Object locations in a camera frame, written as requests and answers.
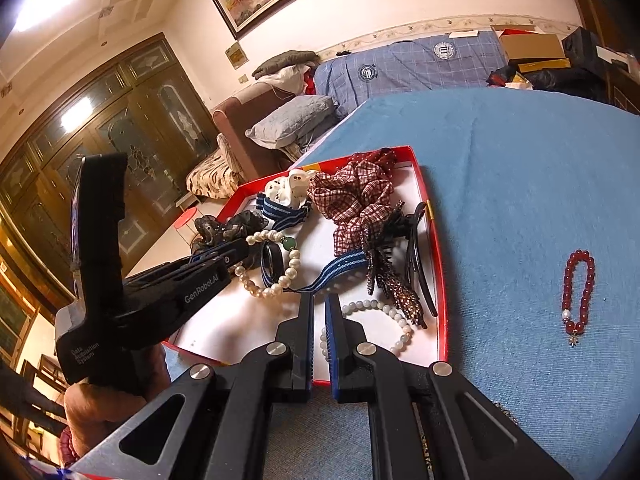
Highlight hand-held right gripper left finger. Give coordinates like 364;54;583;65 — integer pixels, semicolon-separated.
75;294;317;480

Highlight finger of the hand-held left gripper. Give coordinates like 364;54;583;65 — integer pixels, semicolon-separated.
125;239;251;287

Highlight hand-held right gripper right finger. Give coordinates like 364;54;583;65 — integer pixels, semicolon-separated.
324;295;573;480

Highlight dark grey scrunchie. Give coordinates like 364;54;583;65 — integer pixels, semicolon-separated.
190;210;271;256

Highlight white pearl bracelet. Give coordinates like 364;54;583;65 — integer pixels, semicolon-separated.
232;230;303;301

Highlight red box with white inside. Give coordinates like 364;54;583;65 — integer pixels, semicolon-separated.
162;145;449;386

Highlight blue striped headband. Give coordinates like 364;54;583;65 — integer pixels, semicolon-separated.
256;192;367;295

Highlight white scrunchie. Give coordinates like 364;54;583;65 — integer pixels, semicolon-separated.
264;169;318;208

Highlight person's left hand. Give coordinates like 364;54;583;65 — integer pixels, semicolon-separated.
64;345;171;466

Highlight red stool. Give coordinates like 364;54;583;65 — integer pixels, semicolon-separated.
176;207;208;246

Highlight brown rhinestone hair clip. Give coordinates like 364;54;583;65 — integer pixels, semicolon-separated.
362;227;426;328

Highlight beige patterned blanket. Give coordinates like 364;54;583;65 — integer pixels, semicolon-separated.
186;152;241;201

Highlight brown sofa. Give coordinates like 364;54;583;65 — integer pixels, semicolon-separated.
212;82;301;181

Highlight red plaid scrunchie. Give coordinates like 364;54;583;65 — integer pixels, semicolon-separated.
306;162;396;256

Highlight black hair claw clip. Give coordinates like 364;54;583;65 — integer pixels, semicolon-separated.
382;201;438;318

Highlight grey pillow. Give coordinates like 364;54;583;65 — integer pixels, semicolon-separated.
245;95;338;150

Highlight dark wooden wardrobe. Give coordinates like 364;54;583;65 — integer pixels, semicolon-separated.
0;32;218;301

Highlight red white blue striped cloth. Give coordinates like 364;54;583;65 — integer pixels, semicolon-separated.
30;462;96;480

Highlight pile of clothes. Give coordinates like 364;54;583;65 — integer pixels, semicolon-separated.
251;51;321;96

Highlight blue cloth cover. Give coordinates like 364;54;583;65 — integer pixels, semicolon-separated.
270;89;640;480

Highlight blue striped quilt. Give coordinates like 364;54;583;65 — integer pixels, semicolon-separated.
312;30;508;116

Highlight red and white bags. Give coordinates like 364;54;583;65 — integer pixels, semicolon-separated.
487;67;533;91

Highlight gold flat box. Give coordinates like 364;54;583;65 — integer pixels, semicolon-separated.
517;58;571;73

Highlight brown cardboard box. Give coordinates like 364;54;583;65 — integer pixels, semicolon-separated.
492;25;566;63

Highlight black bag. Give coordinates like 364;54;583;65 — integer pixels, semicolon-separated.
532;27;613;101

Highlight black hair tie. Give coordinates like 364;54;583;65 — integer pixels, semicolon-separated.
260;242;288;286

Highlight pale jade bead bracelet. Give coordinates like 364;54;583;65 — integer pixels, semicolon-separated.
320;299;415;361

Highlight small wall picture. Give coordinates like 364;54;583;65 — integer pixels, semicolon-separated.
225;42;249;70

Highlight red bead bracelet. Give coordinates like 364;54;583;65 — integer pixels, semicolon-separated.
561;250;597;348

